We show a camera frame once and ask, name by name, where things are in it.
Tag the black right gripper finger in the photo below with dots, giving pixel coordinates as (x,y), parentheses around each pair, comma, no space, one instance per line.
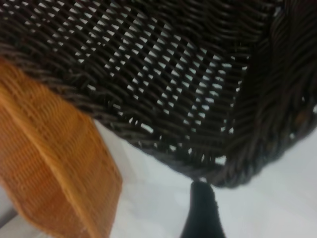
(201,213)

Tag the orange-brown woven basket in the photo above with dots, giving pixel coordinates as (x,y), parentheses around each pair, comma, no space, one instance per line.
(54,161)

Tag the dark brown woven basket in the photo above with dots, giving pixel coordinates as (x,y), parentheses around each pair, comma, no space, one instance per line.
(148,74)

